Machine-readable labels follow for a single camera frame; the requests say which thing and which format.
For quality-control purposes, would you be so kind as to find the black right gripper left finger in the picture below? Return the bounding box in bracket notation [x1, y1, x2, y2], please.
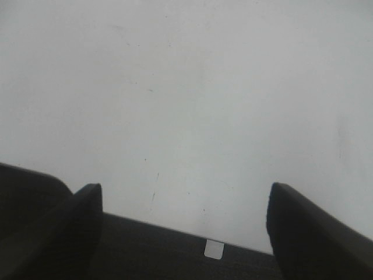
[1, 184, 103, 279]

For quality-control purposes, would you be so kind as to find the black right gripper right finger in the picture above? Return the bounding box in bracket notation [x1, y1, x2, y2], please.
[266, 183, 372, 279]

